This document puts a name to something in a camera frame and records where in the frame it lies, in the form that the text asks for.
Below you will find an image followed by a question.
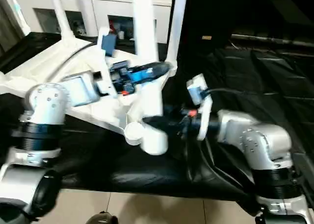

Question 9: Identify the white plastic table leg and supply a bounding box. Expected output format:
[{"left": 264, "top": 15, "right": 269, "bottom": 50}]
[
  {"left": 50, "top": 0, "right": 75, "bottom": 40},
  {"left": 129, "top": 0, "right": 170, "bottom": 156},
  {"left": 166, "top": 0, "right": 189, "bottom": 63}
]

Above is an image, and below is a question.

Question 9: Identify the white plastic table top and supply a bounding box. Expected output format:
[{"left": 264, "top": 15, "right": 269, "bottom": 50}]
[{"left": 0, "top": 35, "right": 178, "bottom": 147}]

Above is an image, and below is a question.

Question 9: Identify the white glass-door cabinet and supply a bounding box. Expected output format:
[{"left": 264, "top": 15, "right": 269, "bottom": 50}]
[{"left": 13, "top": 0, "right": 173, "bottom": 45}]

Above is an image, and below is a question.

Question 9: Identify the black work surface mat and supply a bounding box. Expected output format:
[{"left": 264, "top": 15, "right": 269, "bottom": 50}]
[{"left": 0, "top": 31, "right": 314, "bottom": 215}]

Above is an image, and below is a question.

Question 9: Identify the black backdrop cloth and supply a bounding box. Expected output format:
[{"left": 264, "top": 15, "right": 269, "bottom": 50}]
[{"left": 180, "top": 0, "right": 314, "bottom": 38}]

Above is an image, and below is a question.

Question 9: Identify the brown round robot part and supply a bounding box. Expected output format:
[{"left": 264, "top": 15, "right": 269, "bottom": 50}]
[{"left": 87, "top": 211, "right": 118, "bottom": 224}]

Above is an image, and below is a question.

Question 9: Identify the long dark metal rod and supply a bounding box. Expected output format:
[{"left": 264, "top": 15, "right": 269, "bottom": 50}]
[{"left": 231, "top": 33, "right": 314, "bottom": 47}]

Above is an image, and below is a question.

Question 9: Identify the grey curtain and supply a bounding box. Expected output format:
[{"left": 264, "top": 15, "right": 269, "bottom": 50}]
[{"left": 0, "top": 0, "right": 25, "bottom": 53}]

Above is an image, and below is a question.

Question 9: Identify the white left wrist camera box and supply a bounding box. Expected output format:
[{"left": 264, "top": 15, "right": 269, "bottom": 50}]
[{"left": 94, "top": 26, "right": 119, "bottom": 99}]

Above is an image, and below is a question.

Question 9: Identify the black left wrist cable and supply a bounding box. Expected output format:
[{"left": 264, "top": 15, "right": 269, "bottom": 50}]
[{"left": 62, "top": 43, "right": 95, "bottom": 64}]

